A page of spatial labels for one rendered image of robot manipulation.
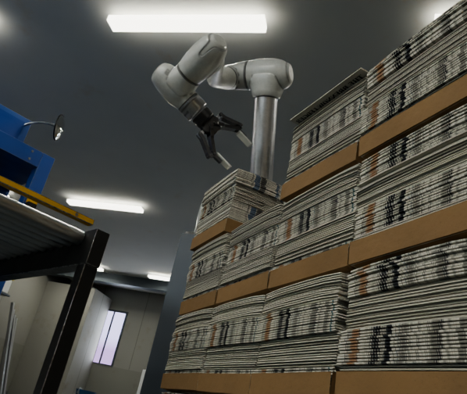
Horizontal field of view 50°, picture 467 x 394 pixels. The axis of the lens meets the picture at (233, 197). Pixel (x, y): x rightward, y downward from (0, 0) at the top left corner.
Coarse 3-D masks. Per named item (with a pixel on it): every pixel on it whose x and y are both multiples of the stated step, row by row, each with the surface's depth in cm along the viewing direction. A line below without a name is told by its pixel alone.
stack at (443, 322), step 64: (448, 128) 80; (320, 192) 110; (384, 192) 89; (448, 192) 74; (192, 256) 172; (256, 256) 126; (384, 256) 83; (448, 256) 70; (192, 320) 150; (256, 320) 113; (320, 320) 90; (384, 320) 77; (448, 320) 65
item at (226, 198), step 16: (240, 176) 160; (256, 176) 162; (208, 192) 180; (224, 192) 165; (240, 192) 158; (256, 192) 161; (272, 192) 164; (208, 208) 176; (224, 208) 160; (240, 208) 157; (256, 208) 160; (208, 224) 170; (208, 240) 162
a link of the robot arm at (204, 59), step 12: (204, 36) 166; (216, 36) 166; (192, 48) 166; (204, 48) 164; (216, 48) 164; (192, 60) 166; (204, 60) 165; (216, 60) 166; (192, 72) 167; (204, 72) 168; (216, 72) 189; (228, 72) 213; (216, 84) 203; (228, 84) 213
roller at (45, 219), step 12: (0, 204) 148; (12, 204) 150; (24, 204) 154; (12, 216) 152; (24, 216) 153; (36, 216) 155; (48, 216) 159; (48, 228) 158; (60, 228) 160; (72, 228) 163; (72, 240) 163
